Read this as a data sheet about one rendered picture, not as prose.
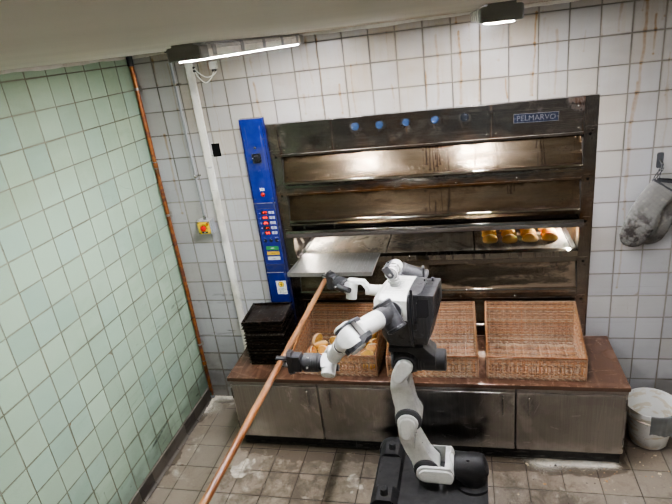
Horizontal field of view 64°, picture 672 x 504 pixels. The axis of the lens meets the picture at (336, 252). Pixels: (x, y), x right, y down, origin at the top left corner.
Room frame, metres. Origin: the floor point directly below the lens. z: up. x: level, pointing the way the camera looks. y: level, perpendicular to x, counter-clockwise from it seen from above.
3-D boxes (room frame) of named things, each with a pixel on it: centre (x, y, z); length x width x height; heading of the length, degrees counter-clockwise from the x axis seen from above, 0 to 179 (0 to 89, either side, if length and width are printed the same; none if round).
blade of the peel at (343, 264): (3.27, 0.01, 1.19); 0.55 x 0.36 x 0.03; 74
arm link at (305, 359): (2.15, 0.23, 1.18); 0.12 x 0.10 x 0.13; 74
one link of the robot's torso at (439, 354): (2.37, -0.35, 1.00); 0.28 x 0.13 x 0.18; 74
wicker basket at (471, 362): (2.97, -0.54, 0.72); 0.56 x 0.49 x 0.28; 77
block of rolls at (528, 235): (3.51, -1.27, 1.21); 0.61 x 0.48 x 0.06; 165
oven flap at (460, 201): (3.23, -0.60, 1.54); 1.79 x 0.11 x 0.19; 75
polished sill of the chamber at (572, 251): (3.25, -0.60, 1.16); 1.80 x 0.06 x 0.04; 75
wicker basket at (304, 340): (3.12, 0.04, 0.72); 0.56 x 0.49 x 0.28; 74
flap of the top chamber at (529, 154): (3.23, -0.60, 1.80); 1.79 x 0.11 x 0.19; 75
